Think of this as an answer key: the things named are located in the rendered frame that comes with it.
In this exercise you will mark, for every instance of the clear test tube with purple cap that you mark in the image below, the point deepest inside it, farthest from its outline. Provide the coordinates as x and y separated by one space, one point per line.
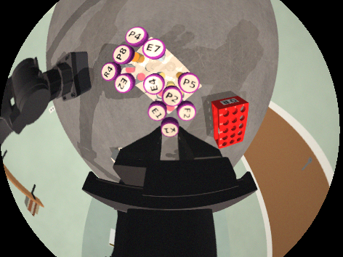
111 70
136 36

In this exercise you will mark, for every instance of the test tube with purple cap and amber liquid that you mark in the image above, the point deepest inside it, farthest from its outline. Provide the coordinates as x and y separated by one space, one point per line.
188 82

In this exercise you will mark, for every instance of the white test tube rack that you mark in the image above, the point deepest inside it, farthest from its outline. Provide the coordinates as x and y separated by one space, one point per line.
167 66

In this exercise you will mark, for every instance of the red tube rack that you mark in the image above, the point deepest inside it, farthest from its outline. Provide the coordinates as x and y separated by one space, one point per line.
226 115

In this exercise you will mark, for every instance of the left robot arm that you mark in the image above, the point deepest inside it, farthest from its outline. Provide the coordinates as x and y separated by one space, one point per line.
31 91

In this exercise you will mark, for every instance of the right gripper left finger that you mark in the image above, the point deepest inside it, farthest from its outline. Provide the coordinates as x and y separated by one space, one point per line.
146 147

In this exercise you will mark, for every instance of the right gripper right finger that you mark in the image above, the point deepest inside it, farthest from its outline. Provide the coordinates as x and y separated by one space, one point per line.
195 147

